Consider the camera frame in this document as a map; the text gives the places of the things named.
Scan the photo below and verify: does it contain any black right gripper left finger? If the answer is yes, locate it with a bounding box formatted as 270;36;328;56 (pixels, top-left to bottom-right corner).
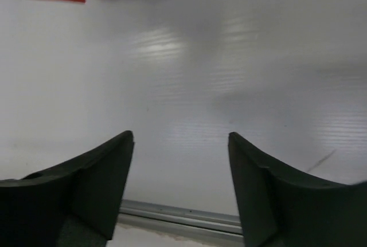
1;131;134;247

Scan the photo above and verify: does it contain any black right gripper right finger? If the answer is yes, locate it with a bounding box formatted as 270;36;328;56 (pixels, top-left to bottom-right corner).
228;132;366;246

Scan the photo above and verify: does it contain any aluminium front rail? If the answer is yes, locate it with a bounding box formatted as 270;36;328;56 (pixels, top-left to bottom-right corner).
119;199;244;246

